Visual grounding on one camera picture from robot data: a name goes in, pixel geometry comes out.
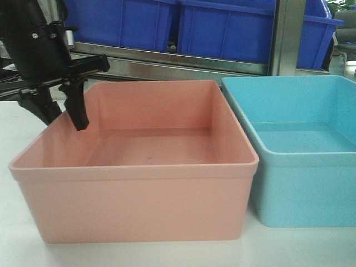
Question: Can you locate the blue bin left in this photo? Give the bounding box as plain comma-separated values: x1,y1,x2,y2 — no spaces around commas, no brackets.
65,1,177,52

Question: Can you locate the steel shelf rack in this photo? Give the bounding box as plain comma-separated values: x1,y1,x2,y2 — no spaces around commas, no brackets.
71,1,329,81

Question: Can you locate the blue bin far right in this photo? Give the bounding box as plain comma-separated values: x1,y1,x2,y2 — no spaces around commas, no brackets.
297,0,344,70

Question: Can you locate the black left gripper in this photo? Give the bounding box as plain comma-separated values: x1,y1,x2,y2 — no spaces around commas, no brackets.
5,23,110,131

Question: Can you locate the pink plastic box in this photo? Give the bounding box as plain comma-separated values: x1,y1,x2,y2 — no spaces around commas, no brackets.
9,80,259,244

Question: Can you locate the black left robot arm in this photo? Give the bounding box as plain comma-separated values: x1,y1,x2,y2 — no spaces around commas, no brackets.
1,1,110,131

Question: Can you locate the blue bin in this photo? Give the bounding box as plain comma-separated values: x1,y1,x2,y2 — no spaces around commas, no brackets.
65,1,177,52
177,1,275,63
297,0,344,70

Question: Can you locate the grey chair background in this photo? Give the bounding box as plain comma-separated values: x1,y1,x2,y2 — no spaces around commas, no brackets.
333,10,355,76

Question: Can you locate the light blue plastic box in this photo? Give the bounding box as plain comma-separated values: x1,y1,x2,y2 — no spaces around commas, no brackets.
222,75,355,228

